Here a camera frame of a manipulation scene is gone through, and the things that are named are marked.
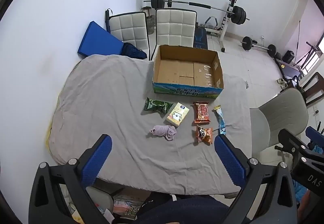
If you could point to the yellow small carton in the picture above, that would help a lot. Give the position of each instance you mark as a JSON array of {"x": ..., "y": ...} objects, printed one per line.
[{"x": 178, "y": 115}]

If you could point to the green snack packet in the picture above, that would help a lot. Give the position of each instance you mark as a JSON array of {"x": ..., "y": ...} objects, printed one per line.
[{"x": 157, "y": 106}]

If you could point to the orange panda snack packet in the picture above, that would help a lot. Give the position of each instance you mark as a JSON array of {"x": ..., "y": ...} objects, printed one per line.
[{"x": 204, "y": 135}]

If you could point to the pair of pale shoes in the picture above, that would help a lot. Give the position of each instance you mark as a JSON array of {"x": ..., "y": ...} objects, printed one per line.
[{"x": 281, "y": 81}]

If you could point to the white barbell rack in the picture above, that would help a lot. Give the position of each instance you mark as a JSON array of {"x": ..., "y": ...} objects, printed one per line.
[{"x": 229, "y": 15}]

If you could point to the dark blue jacket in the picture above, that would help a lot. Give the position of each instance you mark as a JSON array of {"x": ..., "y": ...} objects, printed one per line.
[{"x": 133, "y": 51}]

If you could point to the small floor barbell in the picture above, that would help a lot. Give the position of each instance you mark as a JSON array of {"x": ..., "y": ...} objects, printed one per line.
[{"x": 246, "y": 43}]

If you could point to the person's dark trouser legs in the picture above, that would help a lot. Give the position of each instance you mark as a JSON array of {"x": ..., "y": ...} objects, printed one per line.
[{"x": 184, "y": 210}]

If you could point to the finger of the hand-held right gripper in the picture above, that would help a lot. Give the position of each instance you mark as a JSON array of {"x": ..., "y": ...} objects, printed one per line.
[
  {"x": 314, "y": 133},
  {"x": 288, "y": 138}
]

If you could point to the racked barbell with plates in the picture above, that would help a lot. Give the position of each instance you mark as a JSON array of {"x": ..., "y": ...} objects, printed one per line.
[{"x": 200, "y": 5}]

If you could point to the red snack packet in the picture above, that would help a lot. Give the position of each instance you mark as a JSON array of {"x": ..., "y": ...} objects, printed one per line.
[{"x": 201, "y": 112}]

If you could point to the black speaker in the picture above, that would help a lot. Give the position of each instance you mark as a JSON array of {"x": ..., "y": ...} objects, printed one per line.
[{"x": 288, "y": 57}]

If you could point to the long blue snack packet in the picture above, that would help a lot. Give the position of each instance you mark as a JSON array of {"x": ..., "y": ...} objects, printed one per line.
[{"x": 220, "y": 120}]

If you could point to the grey bed sheet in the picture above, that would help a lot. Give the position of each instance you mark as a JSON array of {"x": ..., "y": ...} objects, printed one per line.
[{"x": 108, "y": 102}]

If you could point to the black and blue weight bench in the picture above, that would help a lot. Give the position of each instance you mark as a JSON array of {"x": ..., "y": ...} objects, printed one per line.
[{"x": 200, "y": 38}]

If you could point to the beige plastic chair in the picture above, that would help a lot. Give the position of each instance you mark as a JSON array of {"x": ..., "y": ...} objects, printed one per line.
[{"x": 283, "y": 112}]

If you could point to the dark wooden chair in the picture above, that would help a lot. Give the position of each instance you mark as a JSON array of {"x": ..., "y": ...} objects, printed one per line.
[{"x": 313, "y": 87}]

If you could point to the purple socks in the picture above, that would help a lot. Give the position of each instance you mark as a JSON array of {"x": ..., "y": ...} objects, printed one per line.
[{"x": 163, "y": 132}]

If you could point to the clear water jug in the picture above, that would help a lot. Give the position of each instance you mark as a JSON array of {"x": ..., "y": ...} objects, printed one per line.
[{"x": 150, "y": 25}]

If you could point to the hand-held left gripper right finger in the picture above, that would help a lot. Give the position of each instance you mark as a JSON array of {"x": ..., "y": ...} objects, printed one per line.
[{"x": 229, "y": 160}]

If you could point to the black tripod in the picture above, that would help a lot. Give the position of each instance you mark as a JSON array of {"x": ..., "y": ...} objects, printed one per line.
[{"x": 310, "y": 51}]

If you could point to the white padded chair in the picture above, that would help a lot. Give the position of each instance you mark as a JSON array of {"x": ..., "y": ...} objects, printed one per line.
[
  {"x": 129, "y": 30},
  {"x": 176, "y": 27}
]

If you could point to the person's right forearm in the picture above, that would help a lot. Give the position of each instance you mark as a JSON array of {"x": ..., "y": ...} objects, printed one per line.
[{"x": 302, "y": 196}]

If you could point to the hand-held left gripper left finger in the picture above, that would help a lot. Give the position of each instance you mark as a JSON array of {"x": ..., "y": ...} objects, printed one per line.
[{"x": 97, "y": 160}]

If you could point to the blue foam mat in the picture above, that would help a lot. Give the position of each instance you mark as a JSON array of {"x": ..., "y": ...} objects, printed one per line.
[{"x": 98, "y": 40}]

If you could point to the treadmill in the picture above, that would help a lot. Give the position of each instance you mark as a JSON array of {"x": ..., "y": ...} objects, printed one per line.
[{"x": 288, "y": 68}]

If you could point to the cardboard box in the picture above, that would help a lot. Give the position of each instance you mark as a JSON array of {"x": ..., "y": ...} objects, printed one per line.
[{"x": 177, "y": 72}]

